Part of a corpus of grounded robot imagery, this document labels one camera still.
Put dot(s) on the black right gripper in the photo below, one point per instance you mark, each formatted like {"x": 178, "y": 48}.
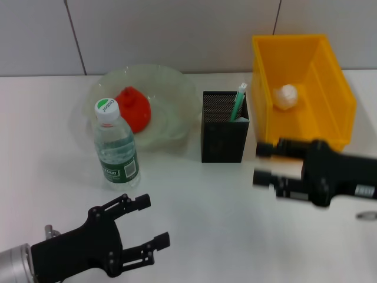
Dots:
{"x": 332, "y": 174}

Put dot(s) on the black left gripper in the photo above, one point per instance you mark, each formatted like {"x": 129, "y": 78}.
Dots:
{"x": 79, "y": 250}

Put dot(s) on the green utility knife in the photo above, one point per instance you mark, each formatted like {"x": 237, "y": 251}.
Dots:
{"x": 238, "y": 103}

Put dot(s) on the white paper ball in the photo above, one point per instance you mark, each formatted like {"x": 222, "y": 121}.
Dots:
{"x": 285, "y": 98}

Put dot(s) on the clear green-label water bottle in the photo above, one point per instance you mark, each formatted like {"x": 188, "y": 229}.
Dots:
{"x": 116, "y": 147}

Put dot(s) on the red-orange toy orange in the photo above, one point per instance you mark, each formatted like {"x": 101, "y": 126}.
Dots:
{"x": 137, "y": 112}

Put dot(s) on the black mesh pen holder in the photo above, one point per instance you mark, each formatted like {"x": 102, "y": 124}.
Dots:
{"x": 224, "y": 141}

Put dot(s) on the pale green glass fruit plate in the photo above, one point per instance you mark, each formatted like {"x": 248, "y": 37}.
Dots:
{"x": 171, "y": 118}

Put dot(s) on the yellow plastic bin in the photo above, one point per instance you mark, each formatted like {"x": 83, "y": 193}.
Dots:
{"x": 324, "y": 88}

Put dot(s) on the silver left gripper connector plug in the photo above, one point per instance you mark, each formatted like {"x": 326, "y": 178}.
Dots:
{"x": 50, "y": 231}

